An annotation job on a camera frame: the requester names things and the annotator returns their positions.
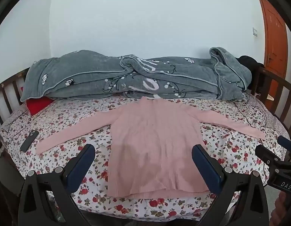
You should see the grey flower print blanket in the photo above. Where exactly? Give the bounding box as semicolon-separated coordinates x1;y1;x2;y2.
20;47;252;103

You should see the red pillow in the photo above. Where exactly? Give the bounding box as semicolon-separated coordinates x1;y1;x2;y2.
26;97;54;116

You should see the black phone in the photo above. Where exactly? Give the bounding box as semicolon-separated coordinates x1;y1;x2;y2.
20;130;39;153

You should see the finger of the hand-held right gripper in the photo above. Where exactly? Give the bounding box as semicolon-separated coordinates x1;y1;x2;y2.
277;135;291;152
255;144;281;170

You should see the brown wooden bed rail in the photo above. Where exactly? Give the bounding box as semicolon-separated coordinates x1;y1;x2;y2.
250;66;291;162
0;67;30;132

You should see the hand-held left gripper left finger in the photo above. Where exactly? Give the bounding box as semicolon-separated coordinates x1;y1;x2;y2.
18;144;96;226

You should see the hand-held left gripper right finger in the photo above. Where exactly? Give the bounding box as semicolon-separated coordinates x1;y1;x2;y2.
191;144;270;226

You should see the orange wooden door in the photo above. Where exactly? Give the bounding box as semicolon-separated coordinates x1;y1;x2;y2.
257;0;289;100

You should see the pink knit sweater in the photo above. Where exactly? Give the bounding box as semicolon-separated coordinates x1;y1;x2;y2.
36;96;266;199

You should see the black garment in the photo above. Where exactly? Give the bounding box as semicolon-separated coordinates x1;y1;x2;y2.
237;55;265;92

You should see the person's right hand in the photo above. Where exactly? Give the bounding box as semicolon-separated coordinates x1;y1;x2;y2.
270;191;291;226

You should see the black cable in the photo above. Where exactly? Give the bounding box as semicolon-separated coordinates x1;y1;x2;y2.
231;93;270;129

